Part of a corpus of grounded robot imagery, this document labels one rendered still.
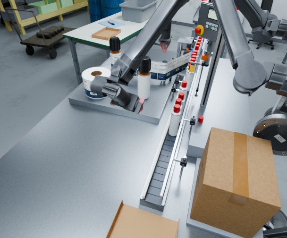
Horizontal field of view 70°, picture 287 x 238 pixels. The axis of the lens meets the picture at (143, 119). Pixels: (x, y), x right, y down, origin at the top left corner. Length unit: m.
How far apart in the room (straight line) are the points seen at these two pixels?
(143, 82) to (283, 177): 1.73
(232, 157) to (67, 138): 0.91
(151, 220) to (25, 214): 0.55
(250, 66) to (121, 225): 0.76
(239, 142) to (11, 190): 1.05
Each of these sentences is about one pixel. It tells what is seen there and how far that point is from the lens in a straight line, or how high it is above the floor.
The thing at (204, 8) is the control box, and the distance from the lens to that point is 1.37.
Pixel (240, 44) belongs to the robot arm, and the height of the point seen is 1.51.
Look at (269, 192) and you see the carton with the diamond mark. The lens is 0.82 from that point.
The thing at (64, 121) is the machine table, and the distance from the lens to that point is 1.43.
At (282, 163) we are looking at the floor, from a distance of 2.63.
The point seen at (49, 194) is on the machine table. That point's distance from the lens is 1.10.
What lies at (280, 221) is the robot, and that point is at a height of 0.24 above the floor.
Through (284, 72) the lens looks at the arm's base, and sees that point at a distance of 0.66.
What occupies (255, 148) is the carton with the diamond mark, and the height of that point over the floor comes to 1.12.
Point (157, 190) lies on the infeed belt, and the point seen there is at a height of 0.88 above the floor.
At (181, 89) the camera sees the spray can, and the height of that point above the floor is 1.04.
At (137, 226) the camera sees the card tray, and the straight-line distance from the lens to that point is 0.96.
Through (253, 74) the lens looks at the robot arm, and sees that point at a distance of 0.63.
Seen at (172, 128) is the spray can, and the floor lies 0.94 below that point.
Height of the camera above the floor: 1.73
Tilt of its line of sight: 41 degrees down
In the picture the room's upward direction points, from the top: 1 degrees clockwise
